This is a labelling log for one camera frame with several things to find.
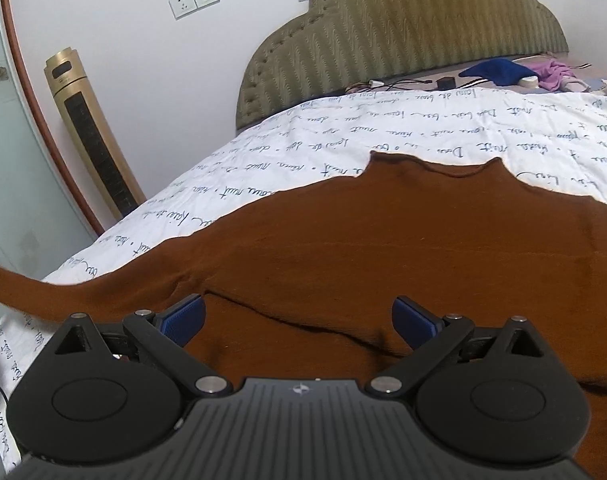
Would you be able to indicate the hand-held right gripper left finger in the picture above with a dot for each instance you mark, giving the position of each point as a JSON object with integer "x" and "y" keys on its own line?
{"x": 183, "y": 321}

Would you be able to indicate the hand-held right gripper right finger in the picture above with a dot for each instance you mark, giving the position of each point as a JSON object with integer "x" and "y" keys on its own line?
{"x": 414, "y": 322}

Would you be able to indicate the brown knit sweater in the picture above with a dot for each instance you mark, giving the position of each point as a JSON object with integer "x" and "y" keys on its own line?
{"x": 333, "y": 260}

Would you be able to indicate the frosted glass door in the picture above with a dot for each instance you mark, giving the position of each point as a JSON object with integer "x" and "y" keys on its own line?
{"x": 13, "y": 160}

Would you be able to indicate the gold tower fan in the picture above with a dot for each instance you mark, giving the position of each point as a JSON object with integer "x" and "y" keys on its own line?
{"x": 91, "y": 125}

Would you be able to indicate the white script-printed bed sheet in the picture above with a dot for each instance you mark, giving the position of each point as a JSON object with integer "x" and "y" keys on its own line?
{"x": 333, "y": 125}

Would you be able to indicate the black charger block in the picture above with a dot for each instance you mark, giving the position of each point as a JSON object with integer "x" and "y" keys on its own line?
{"x": 446, "y": 82}

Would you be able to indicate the dark blue cloth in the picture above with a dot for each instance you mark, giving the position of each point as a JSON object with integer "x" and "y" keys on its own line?
{"x": 491, "y": 71}

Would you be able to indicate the purple cloth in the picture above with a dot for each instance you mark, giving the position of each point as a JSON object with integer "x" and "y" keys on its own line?
{"x": 556, "y": 72}

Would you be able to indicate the olive padded headboard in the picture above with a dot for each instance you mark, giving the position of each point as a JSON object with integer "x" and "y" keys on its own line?
{"x": 408, "y": 25}

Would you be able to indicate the red-brown door frame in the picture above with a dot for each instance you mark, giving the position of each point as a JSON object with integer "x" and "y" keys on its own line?
{"x": 38, "y": 110}

